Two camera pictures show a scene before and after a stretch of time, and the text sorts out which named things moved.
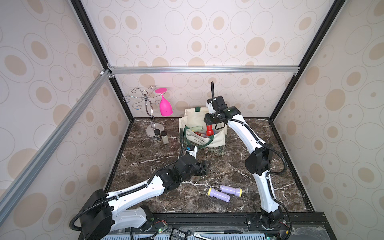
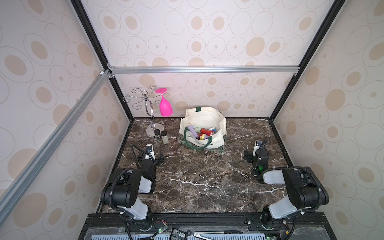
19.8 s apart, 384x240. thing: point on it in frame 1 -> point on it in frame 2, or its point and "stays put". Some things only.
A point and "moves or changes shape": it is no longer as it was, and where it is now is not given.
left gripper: (204, 166) -> (160, 159)
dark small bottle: (157, 133) stays put
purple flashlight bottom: (221, 196) -> (193, 131)
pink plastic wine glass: (165, 108) stays put
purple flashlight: (237, 192) -> (203, 136)
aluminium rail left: (23, 179) stays put
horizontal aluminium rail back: (203, 70) stays put
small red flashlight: (209, 131) moves or changes shape
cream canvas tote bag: (194, 129) stays put
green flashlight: (197, 128) stays put
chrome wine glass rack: (150, 129) stays put
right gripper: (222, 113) -> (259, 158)
